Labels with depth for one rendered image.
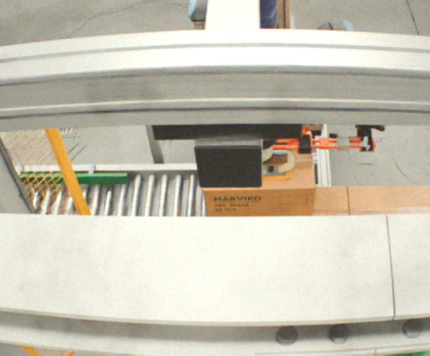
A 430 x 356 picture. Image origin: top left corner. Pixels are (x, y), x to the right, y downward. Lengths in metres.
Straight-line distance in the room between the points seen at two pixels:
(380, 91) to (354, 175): 3.90
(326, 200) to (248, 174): 2.97
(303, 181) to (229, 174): 2.38
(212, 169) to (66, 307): 0.42
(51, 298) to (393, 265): 0.35
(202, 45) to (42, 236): 0.35
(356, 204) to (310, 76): 3.13
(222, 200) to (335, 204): 0.84
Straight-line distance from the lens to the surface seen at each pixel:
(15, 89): 0.90
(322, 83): 0.84
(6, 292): 0.65
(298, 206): 3.45
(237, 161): 0.94
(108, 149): 5.03
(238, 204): 3.43
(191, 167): 4.03
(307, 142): 3.32
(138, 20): 6.21
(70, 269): 0.64
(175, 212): 3.90
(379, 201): 3.97
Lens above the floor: 3.76
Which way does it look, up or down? 53 degrees down
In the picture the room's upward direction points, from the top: 7 degrees counter-clockwise
